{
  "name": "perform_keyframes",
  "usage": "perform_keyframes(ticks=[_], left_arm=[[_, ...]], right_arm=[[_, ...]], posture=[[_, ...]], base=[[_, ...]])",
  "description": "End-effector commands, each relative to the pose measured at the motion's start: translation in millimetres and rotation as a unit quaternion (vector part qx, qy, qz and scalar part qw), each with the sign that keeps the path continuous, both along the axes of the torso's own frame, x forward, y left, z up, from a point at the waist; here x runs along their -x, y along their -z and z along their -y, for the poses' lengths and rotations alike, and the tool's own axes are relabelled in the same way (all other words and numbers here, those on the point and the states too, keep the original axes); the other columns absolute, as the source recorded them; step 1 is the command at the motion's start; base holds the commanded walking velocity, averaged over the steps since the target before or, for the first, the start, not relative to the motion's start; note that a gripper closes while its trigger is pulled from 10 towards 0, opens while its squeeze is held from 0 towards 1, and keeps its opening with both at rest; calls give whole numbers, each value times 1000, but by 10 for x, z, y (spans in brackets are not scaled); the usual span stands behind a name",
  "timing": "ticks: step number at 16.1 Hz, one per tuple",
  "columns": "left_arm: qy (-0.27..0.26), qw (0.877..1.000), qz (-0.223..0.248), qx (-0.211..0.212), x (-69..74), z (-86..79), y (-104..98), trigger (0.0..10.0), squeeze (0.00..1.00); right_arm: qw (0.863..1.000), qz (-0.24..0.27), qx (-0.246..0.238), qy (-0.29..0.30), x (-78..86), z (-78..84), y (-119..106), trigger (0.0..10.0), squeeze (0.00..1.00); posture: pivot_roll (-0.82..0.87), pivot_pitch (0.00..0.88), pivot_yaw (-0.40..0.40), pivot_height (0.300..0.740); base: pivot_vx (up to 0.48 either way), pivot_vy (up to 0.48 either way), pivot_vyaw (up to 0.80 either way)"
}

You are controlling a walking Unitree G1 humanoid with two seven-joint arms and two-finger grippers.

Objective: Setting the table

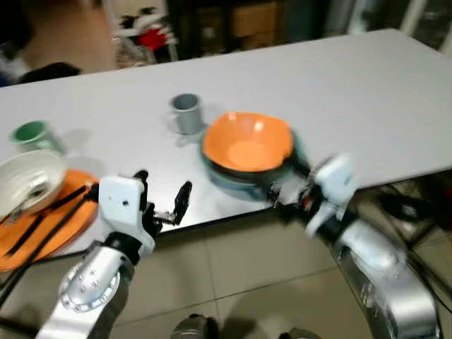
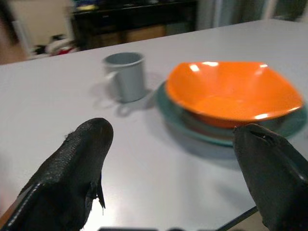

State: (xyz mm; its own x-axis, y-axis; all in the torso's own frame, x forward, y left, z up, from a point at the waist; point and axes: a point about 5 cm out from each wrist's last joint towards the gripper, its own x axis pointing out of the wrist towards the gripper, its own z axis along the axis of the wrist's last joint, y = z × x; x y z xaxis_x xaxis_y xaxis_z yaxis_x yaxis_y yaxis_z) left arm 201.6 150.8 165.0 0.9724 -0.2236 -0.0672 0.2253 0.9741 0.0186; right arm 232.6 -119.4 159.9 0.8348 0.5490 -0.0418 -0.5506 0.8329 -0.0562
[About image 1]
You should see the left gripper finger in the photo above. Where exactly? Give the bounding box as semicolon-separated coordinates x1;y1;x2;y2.
133;169;151;211
172;181;194;227

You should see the orange bowl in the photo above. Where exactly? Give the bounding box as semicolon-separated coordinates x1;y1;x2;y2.
202;111;295;173

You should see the grey mug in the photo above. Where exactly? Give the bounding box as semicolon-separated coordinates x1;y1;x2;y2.
168;93;206;136

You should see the orange plate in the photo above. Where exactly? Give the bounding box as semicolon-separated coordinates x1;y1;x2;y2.
0;168;101;274

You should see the black object under table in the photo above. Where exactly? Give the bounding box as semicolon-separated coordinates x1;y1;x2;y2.
376;188;437;225

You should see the black chopstick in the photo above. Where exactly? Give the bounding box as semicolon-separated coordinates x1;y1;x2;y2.
0;192;94;307
4;185;97;256

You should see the white bowl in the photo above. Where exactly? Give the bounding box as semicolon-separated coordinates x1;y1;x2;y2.
0;149;70;218

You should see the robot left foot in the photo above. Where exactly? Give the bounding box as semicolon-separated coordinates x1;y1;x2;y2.
168;314;221;339

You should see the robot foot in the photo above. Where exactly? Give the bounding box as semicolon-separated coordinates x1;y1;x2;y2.
278;327;324;339
168;314;221;339

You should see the green mug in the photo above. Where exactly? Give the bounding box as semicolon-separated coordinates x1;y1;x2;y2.
9;119;69;157

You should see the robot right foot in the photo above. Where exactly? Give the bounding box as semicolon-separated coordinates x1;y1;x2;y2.
278;327;324;339

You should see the black rounded object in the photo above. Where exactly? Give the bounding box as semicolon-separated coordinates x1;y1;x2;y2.
17;61;83;85

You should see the red item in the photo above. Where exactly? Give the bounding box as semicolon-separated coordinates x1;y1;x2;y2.
136;25;170;52

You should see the cardboard box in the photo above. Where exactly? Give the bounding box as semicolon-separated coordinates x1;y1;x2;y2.
230;2;285;39

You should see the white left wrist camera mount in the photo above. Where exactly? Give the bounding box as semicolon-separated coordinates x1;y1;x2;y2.
97;174;157;256

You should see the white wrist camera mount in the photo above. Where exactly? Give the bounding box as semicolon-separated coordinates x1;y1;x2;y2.
309;153;359;217
97;174;157;256

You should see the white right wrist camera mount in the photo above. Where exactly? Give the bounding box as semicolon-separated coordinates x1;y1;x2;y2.
309;153;359;217

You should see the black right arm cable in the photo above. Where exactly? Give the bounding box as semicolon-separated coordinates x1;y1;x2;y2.
395;237;452;315

